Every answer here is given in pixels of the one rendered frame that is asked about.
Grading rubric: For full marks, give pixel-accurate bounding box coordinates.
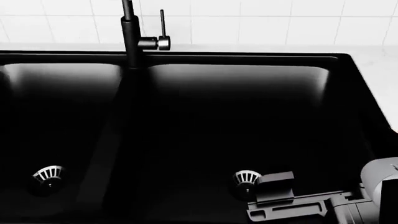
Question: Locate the faucet lever handle, grey hub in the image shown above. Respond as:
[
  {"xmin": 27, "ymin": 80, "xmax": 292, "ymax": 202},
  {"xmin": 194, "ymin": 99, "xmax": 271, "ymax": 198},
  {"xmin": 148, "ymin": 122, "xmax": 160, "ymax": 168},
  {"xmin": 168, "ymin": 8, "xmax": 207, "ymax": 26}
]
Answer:
[{"xmin": 157, "ymin": 9, "xmax": 172, "ymax": 52}]

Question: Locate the black kitchen faucet spout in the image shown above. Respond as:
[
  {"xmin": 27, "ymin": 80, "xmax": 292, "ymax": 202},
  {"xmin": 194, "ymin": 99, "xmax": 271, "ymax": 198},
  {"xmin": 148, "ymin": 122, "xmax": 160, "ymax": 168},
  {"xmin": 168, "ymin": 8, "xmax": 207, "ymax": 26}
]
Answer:
[{"xmin": 120, "ymin": 0, "xmax": 160, "ymax": 69}]

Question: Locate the metal sink drain strainer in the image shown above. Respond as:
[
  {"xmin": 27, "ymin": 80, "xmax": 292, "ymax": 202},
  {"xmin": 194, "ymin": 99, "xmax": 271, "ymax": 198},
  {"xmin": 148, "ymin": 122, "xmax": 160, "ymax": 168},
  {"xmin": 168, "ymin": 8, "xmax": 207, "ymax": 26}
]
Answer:
[
  {"xmin": 30, "ymin": 164, "xmax": 66, "ymax": 194},
  {"xmin": 231, "ymin": 169, "xmax": 264, "ymax": 202}
]

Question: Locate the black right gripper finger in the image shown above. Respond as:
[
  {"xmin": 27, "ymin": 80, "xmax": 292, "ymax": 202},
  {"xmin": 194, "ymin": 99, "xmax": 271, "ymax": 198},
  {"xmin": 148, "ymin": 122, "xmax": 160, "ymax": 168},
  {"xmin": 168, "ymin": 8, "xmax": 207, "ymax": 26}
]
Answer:
[{"xmin": 255, "ymin": 171, "xmax": 296, "ymax": 206}]

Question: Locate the black double basin sink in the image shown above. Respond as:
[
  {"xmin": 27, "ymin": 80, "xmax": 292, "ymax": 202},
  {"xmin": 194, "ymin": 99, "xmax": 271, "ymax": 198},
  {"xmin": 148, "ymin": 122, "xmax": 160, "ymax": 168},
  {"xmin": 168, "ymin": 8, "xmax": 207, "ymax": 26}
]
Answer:
[{"xmin": 0, "ymin": 49, "xmax": 398, "ymax": 224}]

